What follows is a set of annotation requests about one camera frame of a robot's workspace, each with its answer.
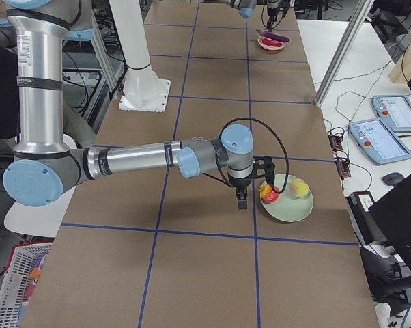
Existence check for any pink plate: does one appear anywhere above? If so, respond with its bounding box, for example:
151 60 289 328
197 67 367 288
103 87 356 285
257 36 286 51

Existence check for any black laptop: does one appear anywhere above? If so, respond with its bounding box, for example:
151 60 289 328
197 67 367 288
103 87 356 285
369 174 411 268

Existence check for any orange terminal block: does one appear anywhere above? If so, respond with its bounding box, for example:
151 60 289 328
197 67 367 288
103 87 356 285
328 134 343 152

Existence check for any purple eggplant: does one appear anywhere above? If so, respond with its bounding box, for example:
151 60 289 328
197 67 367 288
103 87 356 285
256 29 290 43

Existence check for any peach fruit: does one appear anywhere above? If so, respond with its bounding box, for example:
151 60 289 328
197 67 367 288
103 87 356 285
290 178 310 198

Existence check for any white plastic basket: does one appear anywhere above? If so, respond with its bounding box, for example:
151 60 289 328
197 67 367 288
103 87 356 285
0 242 53 327

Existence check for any white chair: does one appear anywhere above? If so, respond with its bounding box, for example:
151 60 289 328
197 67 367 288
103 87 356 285
4 188 75 238

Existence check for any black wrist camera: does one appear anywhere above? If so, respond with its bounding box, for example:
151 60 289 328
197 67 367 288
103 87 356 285
253 156 275 184

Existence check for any aluminium frame post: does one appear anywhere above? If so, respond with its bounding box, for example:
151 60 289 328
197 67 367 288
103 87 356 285
314 0 374 107

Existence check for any black computer mouse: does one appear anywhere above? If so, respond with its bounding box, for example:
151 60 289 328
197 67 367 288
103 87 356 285
382 172 404 187

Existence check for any green plate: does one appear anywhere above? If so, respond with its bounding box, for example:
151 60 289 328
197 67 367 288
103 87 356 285
261 175 314 222

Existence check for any far teach pendant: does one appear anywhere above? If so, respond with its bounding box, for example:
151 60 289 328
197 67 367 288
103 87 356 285
372 95 411 133

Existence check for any teach pendant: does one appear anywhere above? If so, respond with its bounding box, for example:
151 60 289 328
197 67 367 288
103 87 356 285
372 95 411 133
349 118 411 165

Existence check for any near teach pendant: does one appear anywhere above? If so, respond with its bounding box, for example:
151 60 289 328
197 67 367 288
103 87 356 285
349 118 411 165

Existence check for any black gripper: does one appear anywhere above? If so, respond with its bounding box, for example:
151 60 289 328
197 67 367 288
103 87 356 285
228 176 252 209
266 0 281 28

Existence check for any red pomegranate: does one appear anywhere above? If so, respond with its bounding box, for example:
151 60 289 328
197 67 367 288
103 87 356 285
259 184 280 204

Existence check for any red chili pepper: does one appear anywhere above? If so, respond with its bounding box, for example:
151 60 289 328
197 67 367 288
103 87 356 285
260 38 283 48

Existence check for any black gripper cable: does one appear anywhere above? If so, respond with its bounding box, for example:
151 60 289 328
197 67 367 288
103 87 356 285
201 118 289 195

